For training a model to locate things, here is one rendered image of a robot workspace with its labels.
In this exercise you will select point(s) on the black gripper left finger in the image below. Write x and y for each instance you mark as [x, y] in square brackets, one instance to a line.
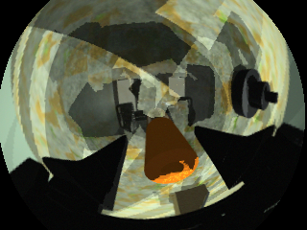
[98, 175]

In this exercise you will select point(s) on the orange knob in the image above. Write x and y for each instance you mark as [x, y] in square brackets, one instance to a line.
[168, 155]

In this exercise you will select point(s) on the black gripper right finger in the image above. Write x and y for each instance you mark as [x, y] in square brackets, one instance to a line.
[231, 153]

